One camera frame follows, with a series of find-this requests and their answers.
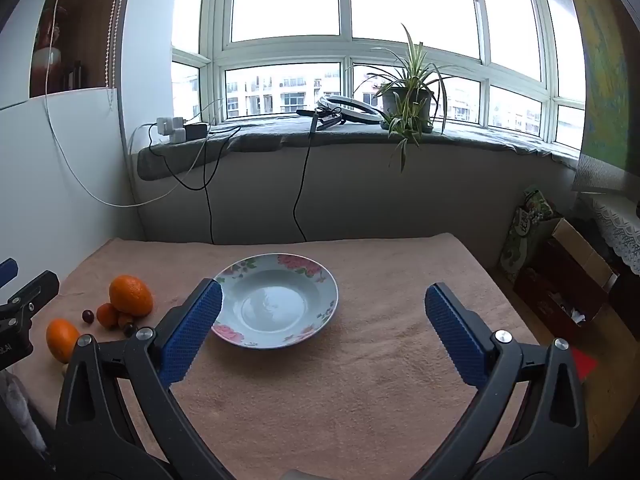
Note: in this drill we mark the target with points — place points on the red paper sheet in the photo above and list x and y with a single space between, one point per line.
584 362

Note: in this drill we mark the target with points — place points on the open cardboard box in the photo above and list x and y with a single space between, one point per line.
565 280

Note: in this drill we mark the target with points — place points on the wooden wall shelf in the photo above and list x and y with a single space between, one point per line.
85 25

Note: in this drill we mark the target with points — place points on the black power adapter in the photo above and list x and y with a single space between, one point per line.
196 131

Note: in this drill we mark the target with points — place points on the grey windowsill cloth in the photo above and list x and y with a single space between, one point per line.
350 137

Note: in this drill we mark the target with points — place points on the white lace cloth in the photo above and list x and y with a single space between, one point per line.
620 230

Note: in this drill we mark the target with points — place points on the yellow green wall painting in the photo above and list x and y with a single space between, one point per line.
607 75

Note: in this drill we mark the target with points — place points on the white window frame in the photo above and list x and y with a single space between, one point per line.
345 47

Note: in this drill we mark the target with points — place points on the red white vase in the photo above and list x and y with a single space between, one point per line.
47 60

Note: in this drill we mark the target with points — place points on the speckled large orange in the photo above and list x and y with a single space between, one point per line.
131 295

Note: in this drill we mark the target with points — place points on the small tangerine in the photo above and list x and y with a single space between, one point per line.
107 314
125 319

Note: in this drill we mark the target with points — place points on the potted spider plant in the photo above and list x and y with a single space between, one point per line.
407 102

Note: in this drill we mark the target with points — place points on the white power strip with plugs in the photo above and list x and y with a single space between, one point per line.
170 129

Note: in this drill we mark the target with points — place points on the black clip mount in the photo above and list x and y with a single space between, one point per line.
320 119

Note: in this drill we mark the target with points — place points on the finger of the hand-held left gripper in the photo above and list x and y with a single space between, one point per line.
7 270
35 290

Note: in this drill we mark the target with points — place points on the floral white plate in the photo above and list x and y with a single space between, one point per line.
275 305

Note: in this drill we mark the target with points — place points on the dark purple grape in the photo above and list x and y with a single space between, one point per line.
130 330
88 316

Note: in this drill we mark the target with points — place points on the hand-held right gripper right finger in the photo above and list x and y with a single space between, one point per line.
457 340

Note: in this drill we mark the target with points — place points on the smooth large orange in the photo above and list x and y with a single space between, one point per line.
62 340

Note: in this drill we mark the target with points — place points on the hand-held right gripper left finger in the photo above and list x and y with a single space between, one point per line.
192 332

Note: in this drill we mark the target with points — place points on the green snack bag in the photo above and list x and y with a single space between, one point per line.
525 230

